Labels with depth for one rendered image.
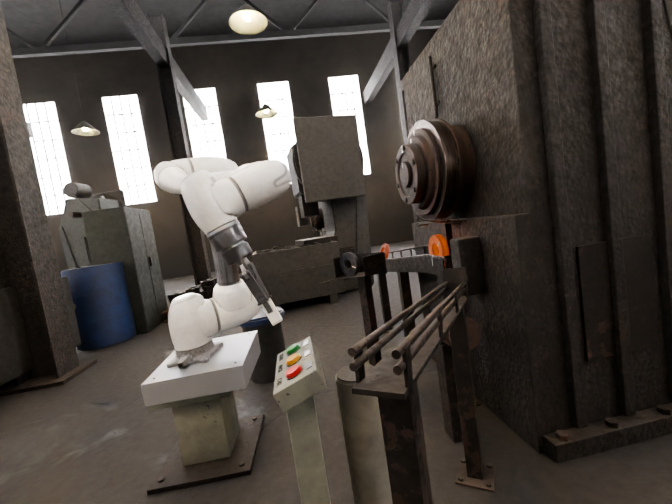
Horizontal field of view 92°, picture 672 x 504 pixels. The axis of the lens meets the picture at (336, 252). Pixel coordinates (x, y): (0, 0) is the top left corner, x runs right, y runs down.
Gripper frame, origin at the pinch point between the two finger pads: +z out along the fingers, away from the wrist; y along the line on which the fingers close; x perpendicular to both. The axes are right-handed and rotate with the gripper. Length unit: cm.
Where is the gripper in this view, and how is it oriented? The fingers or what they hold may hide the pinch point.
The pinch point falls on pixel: (271, 311)
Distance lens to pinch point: 92.1
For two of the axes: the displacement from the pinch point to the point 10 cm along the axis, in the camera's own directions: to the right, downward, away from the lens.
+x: -8.7, 4.8, -0.9
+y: -1.3, -0.6, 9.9
